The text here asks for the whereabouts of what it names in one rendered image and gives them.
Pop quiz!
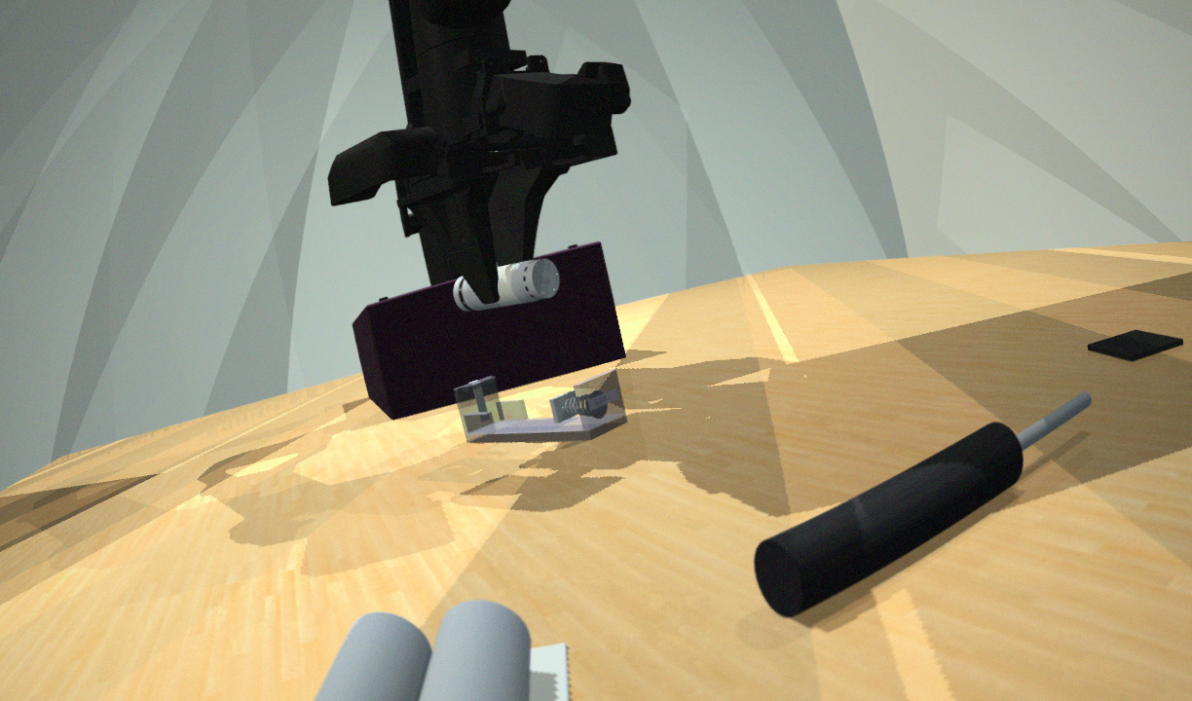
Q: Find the white cylinder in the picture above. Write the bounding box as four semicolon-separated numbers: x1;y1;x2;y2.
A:
453;259;559;312

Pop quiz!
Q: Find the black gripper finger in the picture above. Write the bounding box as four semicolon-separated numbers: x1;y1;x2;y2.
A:
397;170;499;305
488;165;570;267

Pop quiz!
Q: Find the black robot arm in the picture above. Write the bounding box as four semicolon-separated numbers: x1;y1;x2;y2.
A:
389;0;631;285

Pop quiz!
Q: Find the black-handled screwdriver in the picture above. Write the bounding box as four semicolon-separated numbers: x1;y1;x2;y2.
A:
755;391;1092;618

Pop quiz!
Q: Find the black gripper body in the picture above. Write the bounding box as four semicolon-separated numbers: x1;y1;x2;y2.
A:
327;35;617;206

